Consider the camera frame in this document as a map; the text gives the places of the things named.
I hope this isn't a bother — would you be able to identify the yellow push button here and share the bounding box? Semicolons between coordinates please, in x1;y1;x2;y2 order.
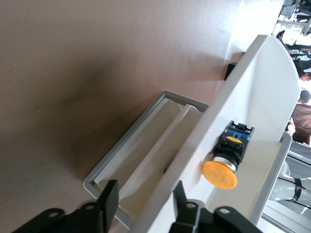
201;120;255;190

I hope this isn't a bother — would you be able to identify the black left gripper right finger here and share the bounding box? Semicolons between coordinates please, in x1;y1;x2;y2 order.
170;181;203;233

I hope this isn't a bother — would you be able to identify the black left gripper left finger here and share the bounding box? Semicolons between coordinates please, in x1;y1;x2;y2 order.
75;180;120;233

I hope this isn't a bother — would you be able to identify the person in brown jacket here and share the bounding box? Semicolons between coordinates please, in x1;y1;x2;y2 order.
288;90;311;146

